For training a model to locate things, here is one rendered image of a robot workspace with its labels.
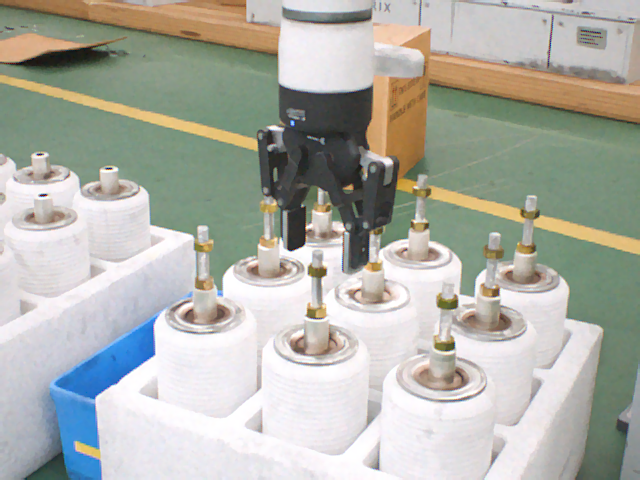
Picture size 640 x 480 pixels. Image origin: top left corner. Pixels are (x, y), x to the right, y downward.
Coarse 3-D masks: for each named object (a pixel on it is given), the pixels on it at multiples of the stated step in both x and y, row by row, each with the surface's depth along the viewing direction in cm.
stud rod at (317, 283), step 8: (312, 256) 82; (320, 256) 82; (312, 264) 82; (320, 264) 82; (312, 280) 83; (320, 280) 83; (312, 288) 83; (320, 288) 83; (312, 296) 83; (320, 296) 83; (312, 304) 84; (320, 304) 84
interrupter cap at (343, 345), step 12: (300, 324) 88; (276, 336) 86; (288, 336) 86; (300, 336) 87; (336, 336) 87; (348, 336) 86; (276, 348) 84; (288, 348) 84; (300, 348) 85; (336, 348) 85; (348, 348) 84; (288, 360) 83; (300, 360) 82; (312, 360) 82; (324, 360) 82; (336, 360) 82
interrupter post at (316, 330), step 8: (304, 320) 84; (312, 320) 83; (320, 320) 83; (328, 320) 84; (304, 328) 84; (312, 328) 84; (320, 328) 84; (328, 328) 84; (304, 336) 85; (312, 336) 84; (320, 336) 84; (328, 336) 85; (304, 344) 85; (312, 344) 84; (320, 344) 84
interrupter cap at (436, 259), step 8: (400, 240) 107; (384, 248) 106; (392, 248) 106; (400, 248) 106; (432, 248) 106; (440, 248) 106; (384, 256) 104; (392, 256) 104; (400, 256) 104; (432, 256) 105; (440, 256) 104; (448, 256) 104; (392, 264) 102; (400, 264) 102; (408, 264) 101; (416, 264) 102; (424, 264) 102; (432, 264) 102; (440, 264) 102
